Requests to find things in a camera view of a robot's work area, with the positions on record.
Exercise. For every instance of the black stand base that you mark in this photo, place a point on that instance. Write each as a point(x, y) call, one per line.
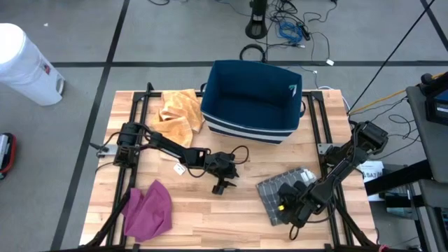
point(256, 26)

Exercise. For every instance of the white paper sign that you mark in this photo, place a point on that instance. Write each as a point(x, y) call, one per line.
point(372, 173)

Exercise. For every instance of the grey checked kitchen towel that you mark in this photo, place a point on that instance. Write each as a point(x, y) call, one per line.
point(271, 196)

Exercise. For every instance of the orange checked kitchen towel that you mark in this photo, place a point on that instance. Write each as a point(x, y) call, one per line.
point(178, 119)

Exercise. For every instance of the purple cloth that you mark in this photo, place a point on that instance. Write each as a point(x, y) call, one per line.
point(147, 213)

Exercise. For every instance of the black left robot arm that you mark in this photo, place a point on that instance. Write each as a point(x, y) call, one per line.
point(168, 147)

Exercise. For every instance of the red black device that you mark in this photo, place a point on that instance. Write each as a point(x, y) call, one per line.
point(7, 155)

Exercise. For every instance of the navy white striped fabric basket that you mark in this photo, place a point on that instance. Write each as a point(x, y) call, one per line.
point(250, 101)

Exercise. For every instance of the grey cart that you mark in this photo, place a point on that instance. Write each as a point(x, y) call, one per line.
point(425, 133)

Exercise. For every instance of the white power adapter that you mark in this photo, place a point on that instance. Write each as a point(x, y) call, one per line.
point(330, 62)

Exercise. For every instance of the white trash can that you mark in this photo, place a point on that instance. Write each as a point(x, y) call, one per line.
point(24, 66)

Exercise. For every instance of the black power strip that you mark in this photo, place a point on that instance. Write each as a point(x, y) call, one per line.
point(304, 31)

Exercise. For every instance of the black table frame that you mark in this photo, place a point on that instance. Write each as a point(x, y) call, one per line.
point(138, 108)

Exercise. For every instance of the white paper tag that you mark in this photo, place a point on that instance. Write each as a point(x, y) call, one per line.
point(179, 169)

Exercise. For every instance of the black box device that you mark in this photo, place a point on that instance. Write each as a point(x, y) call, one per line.
point(437, 101)

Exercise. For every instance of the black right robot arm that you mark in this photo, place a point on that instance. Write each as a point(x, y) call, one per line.
point(350, 157)

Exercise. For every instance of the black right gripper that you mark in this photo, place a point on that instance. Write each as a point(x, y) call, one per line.
point(306, 206)

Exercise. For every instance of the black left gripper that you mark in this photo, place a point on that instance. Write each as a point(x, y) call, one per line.
point(224, 164)

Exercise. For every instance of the thin black pole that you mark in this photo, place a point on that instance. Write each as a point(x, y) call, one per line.
point(392, 54)

